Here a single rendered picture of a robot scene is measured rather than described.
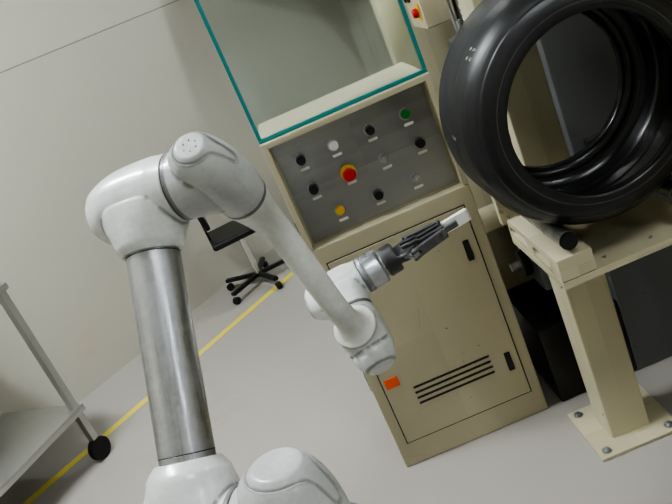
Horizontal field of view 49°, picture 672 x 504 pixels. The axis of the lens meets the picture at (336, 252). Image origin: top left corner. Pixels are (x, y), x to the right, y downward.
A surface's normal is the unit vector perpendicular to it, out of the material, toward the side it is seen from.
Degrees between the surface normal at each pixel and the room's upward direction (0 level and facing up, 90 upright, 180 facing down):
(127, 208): 62
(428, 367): 90
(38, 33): 90
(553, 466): 0
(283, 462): 6
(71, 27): 90
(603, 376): 90
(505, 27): 50
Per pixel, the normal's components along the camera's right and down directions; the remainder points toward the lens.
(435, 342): 0.11, 0.33
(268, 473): -0.26, -0.91
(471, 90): -0.65, 0.16
